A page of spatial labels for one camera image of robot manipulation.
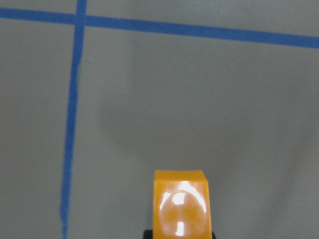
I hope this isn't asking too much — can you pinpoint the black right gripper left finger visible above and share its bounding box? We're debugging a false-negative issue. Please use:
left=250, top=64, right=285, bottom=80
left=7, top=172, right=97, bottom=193
left=143, top=230, right=153, bottom=239

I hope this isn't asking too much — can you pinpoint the orange trapezoid block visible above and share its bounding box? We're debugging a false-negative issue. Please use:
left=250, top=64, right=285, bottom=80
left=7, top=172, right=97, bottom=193
left=153, top=170, right=213, bottom=239

